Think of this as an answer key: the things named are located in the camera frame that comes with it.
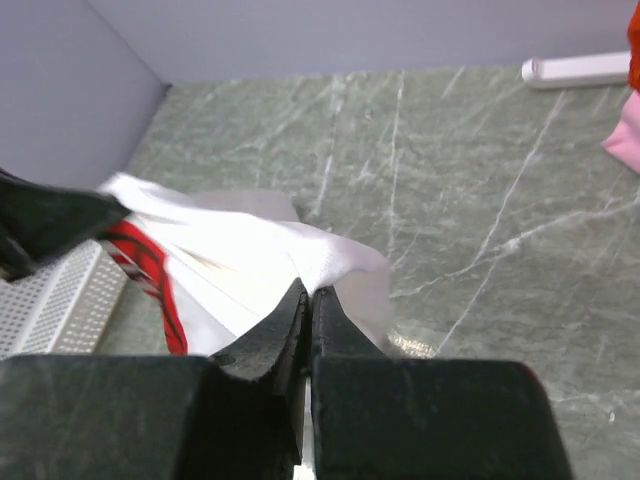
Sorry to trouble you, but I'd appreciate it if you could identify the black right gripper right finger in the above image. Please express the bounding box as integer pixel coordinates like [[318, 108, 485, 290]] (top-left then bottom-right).
[[311, 288, 400, 479]]

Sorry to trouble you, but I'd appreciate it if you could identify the white t-shirt with red print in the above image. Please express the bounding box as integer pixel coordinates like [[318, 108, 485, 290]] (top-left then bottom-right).
[[100, 173, 391, 356]]

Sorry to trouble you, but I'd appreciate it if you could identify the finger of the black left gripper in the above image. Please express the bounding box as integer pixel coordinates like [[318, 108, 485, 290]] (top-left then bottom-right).
[[1, 171, 130, 280]]

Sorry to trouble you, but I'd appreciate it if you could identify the white perforated laundry basket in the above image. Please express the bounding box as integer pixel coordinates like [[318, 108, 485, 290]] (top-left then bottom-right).
[[1, 242, 127, 358]]

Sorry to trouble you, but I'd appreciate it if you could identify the metal clothes rack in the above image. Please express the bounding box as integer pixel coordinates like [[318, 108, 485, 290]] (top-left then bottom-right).
[[521, 51, 631, 90]]

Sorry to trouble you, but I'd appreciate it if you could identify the pink folded t-shirt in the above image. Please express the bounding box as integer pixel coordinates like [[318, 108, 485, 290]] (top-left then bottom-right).
[[601, 91, 640, 174]]

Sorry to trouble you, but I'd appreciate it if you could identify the orange t-shirt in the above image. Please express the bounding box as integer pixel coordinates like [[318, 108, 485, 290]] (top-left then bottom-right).
[[627, 2, 640, 91]]

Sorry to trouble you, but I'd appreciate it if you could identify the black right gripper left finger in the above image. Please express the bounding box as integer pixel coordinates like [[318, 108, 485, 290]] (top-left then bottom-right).
[[212, 279, 308, 479]]

